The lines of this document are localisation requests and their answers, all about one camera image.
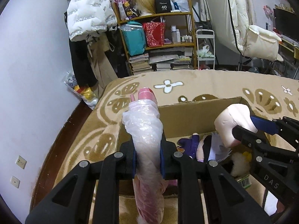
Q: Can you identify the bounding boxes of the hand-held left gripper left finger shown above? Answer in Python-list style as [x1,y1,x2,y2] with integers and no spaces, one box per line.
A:
[24,141,138,224]

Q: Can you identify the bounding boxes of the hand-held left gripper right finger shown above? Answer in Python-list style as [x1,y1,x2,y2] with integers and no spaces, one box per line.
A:
[160,133,265,224]

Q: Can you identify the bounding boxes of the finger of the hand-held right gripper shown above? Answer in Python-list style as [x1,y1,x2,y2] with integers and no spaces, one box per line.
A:
[232,125,299,159]
[251,115,299,145]

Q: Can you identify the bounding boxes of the cream plush toy piece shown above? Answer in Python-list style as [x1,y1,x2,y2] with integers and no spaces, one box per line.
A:
[214,104,258,148]

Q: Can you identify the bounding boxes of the fluffy black white duck plush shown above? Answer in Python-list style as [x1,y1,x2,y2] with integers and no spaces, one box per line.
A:
[230,151,251,176]

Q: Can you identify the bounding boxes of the white-haired doll plush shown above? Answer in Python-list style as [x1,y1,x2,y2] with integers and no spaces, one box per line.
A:
[178,132,233,163]

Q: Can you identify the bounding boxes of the cardboard box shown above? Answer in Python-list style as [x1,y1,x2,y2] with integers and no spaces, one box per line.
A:
[115,96,269,199]

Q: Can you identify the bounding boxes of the beige printed blanket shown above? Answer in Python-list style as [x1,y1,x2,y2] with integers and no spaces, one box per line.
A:
[30,69,299,224]

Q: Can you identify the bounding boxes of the wooden desk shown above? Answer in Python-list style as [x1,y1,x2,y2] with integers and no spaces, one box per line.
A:
[278,37,299,59]

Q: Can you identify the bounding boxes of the plastic bag of toys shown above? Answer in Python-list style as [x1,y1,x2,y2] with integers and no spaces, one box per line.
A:
[63,72,100,109]

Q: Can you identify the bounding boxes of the white green bag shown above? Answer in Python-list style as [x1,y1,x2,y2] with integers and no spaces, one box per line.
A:
[197,44,215,57]

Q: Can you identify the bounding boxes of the black monitor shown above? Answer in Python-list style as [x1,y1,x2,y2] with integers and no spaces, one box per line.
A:
[273,8,299,40]

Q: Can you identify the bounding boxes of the stack of books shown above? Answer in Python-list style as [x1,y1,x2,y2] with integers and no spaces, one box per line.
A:
[128,54,152,73]

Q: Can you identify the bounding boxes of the pile of papers and books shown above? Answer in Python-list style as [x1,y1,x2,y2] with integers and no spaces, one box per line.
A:
[148,49,192,71]

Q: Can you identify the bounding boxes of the beige coat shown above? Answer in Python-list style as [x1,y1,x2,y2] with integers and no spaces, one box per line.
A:
[87,36,118,91]

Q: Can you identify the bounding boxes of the dark hanging clothes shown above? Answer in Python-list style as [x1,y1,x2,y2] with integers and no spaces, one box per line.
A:
[106,28,131,78]

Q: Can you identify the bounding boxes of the white trolley cart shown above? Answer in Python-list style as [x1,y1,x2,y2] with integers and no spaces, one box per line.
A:
[195,29,216,70]

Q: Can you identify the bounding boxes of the cream padded chair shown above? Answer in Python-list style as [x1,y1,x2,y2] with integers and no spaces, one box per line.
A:
[203,0,284,63]

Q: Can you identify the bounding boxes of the pink desk fan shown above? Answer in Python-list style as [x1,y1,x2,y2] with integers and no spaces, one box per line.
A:
[263,5,274,19]

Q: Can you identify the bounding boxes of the wooden shelf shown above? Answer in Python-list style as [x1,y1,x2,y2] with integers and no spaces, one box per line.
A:
[112,0,197,75]

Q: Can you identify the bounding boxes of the black coat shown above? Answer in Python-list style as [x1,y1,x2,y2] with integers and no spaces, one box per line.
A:
[69,40,97,87]

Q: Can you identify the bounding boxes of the teal bag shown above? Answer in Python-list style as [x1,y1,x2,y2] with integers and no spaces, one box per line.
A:
[122,27,147,56]

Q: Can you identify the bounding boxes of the row of cosmetic bottles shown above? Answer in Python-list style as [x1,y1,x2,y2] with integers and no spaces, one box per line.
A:
[170,25,193,43]

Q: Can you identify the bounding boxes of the red bag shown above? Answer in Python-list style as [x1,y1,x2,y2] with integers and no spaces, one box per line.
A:
[142,21,166,47]

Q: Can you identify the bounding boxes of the clear plastic bag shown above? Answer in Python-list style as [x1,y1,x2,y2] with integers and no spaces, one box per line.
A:
[118,21,143,32]

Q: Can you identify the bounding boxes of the black box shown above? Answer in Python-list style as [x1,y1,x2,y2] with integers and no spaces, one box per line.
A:
[155,0,172,14]

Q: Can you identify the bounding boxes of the white puffer jacket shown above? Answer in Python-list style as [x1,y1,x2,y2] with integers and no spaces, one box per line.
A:
[67,0,118,42]

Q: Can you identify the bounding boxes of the pink black printed bag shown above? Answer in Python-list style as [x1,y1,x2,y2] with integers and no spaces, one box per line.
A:
[113,0,138,20]

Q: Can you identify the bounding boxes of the blonde wig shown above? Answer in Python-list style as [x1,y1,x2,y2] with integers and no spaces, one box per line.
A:
[134,0,156,17]

